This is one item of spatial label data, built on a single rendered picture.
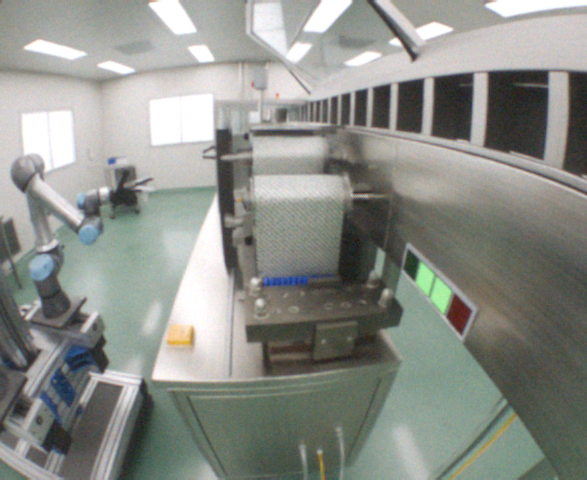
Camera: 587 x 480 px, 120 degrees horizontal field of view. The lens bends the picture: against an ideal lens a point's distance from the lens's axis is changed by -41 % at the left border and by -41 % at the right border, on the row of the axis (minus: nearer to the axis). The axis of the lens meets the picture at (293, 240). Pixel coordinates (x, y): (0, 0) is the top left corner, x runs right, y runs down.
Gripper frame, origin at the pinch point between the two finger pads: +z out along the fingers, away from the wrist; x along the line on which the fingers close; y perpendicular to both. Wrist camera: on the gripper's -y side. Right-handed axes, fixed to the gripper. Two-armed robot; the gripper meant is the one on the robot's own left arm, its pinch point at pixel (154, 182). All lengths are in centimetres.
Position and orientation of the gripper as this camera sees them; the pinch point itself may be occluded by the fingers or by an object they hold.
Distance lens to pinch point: 124.0
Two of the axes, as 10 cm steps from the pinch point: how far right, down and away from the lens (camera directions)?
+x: 4.8, 4.8, -7.3
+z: 8.7, -1.8, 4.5
